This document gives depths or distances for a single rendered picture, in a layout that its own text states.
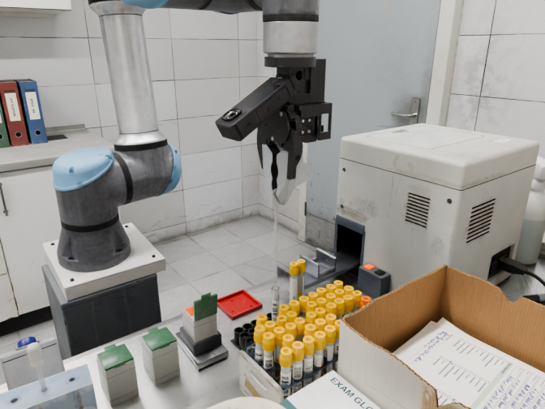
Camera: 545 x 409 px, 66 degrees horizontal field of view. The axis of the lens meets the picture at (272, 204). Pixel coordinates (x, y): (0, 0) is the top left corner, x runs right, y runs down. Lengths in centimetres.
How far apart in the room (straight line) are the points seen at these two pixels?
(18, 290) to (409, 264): 196
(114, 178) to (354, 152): 49
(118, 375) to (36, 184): 167
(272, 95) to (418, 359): 41
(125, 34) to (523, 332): 87
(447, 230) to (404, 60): 165
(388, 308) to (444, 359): 10
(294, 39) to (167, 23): 248
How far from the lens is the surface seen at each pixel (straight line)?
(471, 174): 76
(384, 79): 242
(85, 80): 286
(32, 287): 242
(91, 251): 95
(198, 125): 315
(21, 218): 228
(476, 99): 221
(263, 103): 56
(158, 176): 97
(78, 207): 92
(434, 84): 224
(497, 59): 217
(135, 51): 96
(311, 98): 62
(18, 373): 70
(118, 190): 93
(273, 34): 58
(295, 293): 78
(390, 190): 82
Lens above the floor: 135
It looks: 20 degrees down
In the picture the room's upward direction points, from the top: straight up
